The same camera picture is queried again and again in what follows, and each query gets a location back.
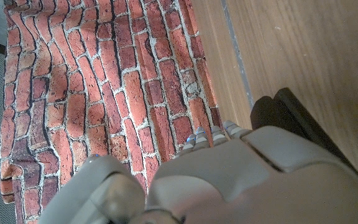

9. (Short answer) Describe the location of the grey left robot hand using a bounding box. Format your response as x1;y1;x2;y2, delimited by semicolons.
37;119;358;224

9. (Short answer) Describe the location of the grey tape outline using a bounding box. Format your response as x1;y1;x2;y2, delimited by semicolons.
219;0;255;108

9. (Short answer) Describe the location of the red brick print backdrop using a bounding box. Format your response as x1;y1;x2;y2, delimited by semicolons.
0;0;225;224

